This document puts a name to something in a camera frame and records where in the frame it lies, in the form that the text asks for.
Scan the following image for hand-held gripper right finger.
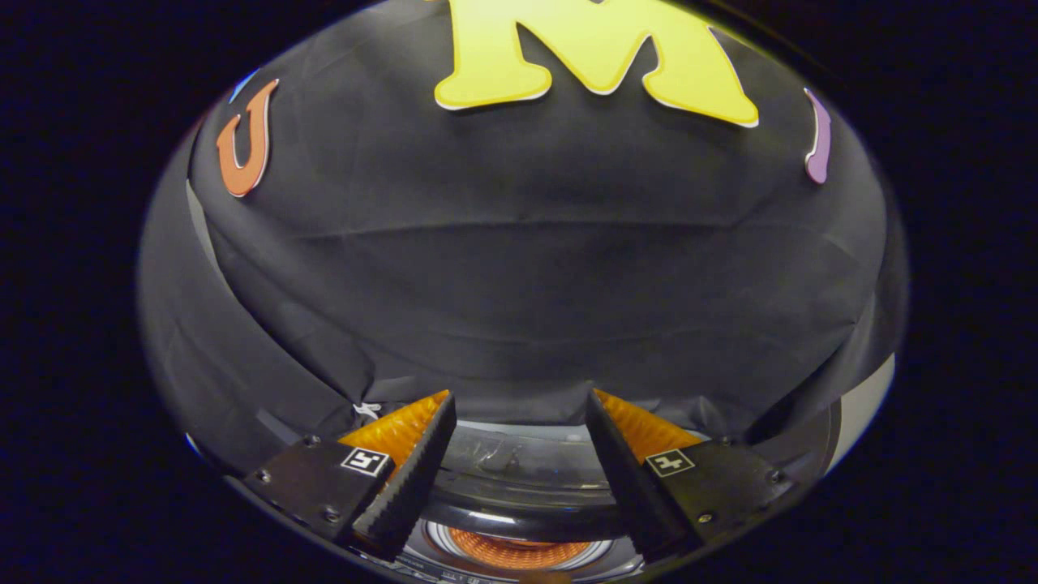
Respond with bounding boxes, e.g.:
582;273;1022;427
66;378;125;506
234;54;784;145
585;389;797;562

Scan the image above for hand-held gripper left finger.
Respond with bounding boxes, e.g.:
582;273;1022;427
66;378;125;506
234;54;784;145
243;389;457;563

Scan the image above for grey washing machine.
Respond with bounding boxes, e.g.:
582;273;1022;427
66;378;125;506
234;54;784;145
357;397;846;584

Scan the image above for black backdrop cloth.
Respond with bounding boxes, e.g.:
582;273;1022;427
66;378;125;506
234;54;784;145
136;0;909;479

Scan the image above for orange polo shirt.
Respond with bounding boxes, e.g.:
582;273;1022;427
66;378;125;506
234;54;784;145
448;527;594;571

